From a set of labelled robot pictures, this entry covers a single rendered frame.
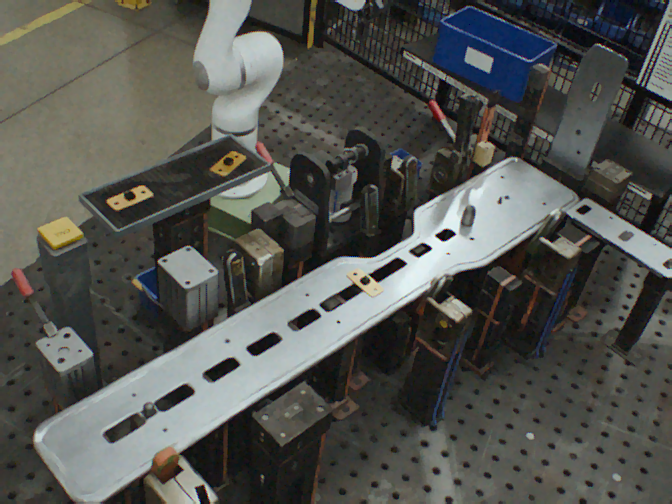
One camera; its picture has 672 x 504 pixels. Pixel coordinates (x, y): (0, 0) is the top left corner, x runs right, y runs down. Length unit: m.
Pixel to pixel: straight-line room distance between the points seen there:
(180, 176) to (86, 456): 0.59
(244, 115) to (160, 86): 2.17
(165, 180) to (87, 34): 3.09
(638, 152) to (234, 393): 1.31
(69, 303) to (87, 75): 2.77
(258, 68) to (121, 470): 1.04
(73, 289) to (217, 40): 0.69
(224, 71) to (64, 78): 2.41
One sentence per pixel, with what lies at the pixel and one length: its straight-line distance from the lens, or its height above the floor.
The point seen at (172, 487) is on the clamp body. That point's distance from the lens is 1.27.
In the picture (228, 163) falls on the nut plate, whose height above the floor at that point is 1.17.
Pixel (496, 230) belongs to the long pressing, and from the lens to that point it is 1.88.
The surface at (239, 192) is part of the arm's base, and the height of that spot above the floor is 0.81.
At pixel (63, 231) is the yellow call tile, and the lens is 1.53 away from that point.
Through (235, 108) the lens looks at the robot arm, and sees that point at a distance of 2.04.
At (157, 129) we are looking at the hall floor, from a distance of 3.86.
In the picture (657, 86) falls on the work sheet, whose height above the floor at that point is 1.17.
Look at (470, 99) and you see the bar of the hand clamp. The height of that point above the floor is 1.20.
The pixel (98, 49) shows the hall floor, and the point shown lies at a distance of 4.52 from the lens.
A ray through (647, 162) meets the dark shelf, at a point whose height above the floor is 1.03.
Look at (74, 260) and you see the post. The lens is 1.54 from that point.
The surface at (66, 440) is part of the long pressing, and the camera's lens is 1.41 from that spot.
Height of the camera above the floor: 2.15
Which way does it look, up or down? 42 degrees down
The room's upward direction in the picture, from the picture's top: 8 degrees clockwise
